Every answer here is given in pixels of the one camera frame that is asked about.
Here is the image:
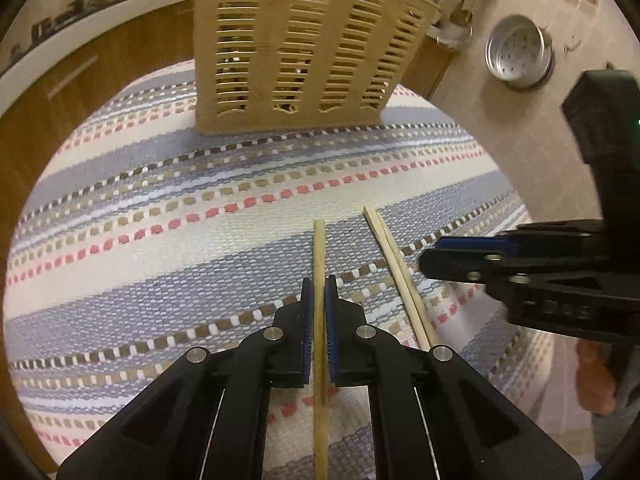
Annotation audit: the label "round metal steamer tray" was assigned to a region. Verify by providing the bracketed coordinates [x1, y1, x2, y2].
[485, 14, 555, 90]

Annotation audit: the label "gloved orange hand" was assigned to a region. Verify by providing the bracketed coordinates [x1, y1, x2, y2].
[576, 339, 616, 416]

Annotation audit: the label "tan plastic utensil basket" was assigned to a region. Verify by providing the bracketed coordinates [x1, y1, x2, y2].
[193, 0, 438, 136]

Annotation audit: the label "striped woven placemat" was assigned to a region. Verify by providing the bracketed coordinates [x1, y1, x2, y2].
[2, 56, 557, 480]

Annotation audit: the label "white kitchen countertop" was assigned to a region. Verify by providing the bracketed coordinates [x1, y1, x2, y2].
[0, 0, 186, 115]

